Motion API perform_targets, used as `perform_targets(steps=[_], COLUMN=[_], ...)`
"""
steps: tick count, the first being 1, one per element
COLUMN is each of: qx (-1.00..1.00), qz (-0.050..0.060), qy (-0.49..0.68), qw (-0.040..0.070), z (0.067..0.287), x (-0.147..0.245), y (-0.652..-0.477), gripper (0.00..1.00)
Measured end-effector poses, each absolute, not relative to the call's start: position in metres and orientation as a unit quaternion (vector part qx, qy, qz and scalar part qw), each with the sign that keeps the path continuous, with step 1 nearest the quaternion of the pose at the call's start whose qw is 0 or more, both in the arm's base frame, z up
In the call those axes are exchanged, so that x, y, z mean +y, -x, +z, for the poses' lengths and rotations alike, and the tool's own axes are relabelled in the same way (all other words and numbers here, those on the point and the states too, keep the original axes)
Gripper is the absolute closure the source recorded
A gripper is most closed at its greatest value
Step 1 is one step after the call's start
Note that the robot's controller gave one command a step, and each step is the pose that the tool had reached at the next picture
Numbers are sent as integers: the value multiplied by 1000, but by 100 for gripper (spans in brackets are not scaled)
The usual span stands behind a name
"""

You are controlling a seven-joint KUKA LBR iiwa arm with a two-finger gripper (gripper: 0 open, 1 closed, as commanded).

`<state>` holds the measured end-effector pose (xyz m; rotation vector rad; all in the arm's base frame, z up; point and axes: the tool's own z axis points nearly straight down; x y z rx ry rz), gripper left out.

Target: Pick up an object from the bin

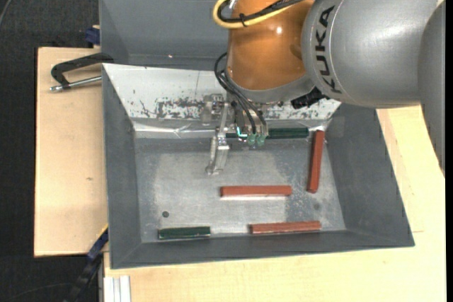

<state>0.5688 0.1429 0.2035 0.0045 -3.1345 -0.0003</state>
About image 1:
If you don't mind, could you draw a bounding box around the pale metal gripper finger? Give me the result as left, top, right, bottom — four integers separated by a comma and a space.
205, 136, 219, 176
214, 132, 231, 175

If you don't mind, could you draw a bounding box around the grey metal bin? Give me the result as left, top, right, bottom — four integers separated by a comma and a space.
98, 0, 415, 269

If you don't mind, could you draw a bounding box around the dark green flat block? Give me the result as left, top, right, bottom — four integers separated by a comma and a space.
157, 226, 212, 241
225, 127, 310, 140

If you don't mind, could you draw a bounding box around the pale wood flat board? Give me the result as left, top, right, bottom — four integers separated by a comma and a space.
33, 46, 109, 258

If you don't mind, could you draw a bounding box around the black cylinder on white bracket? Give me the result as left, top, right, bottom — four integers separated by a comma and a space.
290, 85, 328, 110

